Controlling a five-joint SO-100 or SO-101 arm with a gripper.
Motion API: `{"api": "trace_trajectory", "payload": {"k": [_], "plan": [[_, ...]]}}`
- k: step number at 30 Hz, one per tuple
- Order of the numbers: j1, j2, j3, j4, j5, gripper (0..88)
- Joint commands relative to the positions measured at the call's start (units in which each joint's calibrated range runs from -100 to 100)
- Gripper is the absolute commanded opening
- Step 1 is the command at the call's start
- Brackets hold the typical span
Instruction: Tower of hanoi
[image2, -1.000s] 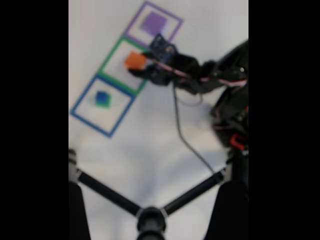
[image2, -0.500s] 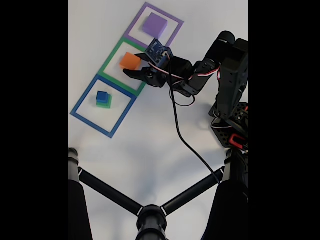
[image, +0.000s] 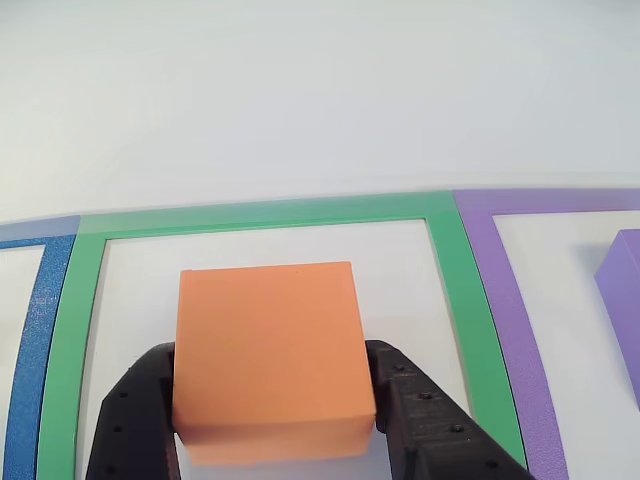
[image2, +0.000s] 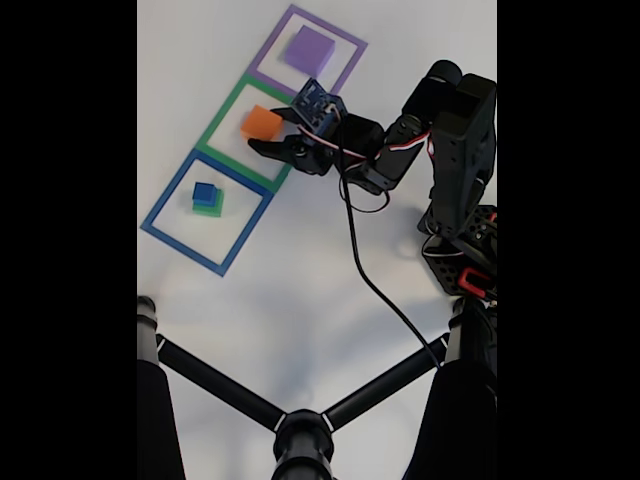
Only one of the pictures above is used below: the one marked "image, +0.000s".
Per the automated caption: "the orange square block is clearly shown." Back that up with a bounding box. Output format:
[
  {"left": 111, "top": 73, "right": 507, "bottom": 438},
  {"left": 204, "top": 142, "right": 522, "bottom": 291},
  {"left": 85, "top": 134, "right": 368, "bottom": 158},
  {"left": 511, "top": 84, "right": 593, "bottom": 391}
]
[{"left": 172, "top": 260, "right": 379, "bottom": 469}]

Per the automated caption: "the purple square block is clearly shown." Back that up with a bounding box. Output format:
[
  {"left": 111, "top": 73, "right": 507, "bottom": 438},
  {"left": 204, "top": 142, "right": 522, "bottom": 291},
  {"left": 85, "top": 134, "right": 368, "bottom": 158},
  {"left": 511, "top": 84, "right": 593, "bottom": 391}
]
[{"left": 593, "top": 228, "right": 640, "bottom": 411}]

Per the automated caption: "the green square frame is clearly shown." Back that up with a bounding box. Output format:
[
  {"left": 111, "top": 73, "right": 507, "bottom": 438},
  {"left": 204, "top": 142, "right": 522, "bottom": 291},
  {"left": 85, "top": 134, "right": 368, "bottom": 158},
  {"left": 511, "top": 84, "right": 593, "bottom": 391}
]
[{"left": 37, "top": 191, "right": 529, "bottom": 480}]

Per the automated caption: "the blue square frame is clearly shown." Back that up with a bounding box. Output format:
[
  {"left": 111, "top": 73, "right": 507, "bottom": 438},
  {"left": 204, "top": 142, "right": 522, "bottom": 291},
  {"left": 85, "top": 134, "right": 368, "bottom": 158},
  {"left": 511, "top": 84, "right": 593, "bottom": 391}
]
[{"left": 0, "top": 215, "right": 81, "bottom": 480}]

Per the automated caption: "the purple square frame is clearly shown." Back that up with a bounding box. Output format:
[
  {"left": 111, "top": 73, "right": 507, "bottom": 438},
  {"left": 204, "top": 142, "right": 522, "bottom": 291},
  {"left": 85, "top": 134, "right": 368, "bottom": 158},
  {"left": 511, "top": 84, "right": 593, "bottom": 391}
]
[{"left": 452, "top": 187, "right": 640, "bottom": 480}]

